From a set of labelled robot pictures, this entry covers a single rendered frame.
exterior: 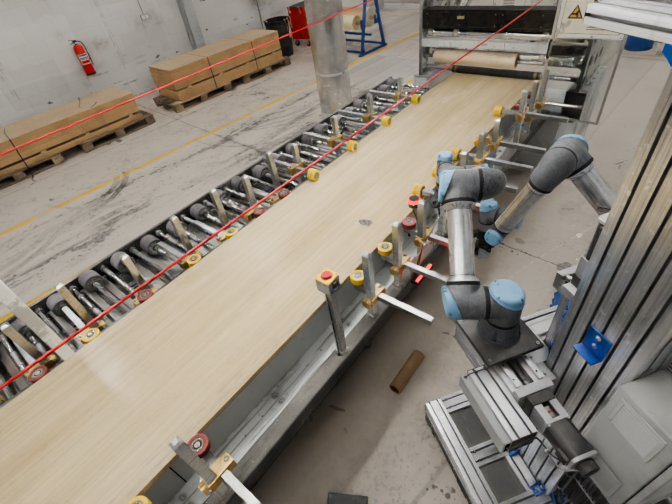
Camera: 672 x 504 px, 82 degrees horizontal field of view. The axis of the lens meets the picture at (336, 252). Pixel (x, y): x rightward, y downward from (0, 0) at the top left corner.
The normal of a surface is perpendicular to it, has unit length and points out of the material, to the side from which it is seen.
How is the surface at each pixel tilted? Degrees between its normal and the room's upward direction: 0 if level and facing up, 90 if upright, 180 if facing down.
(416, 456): 0
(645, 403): 0
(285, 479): 0
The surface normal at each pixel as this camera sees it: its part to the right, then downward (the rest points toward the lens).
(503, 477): -0.13, -0.74
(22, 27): 0.73, 0.38
